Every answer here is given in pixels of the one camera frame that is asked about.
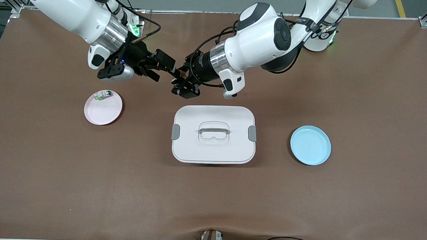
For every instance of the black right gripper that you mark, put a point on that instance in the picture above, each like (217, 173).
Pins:
(135, 55)

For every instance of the white lidded storage box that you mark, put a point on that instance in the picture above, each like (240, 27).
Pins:
(212, 148)

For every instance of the light blue round plate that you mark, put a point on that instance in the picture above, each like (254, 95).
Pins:
(310, 146)

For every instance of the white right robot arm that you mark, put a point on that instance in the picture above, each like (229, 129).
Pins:
(70, 12)

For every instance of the small clear green switch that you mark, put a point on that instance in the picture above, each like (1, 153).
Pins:
(103, 94)

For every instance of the aluminium table frame rail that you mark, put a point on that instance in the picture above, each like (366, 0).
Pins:
(189, 12)

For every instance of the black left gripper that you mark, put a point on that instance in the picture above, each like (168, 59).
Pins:
(201, 69)

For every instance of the pink round plate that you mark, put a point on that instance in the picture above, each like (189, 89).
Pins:
(103, 111)

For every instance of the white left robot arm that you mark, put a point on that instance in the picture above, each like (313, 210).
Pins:
(260, 39)

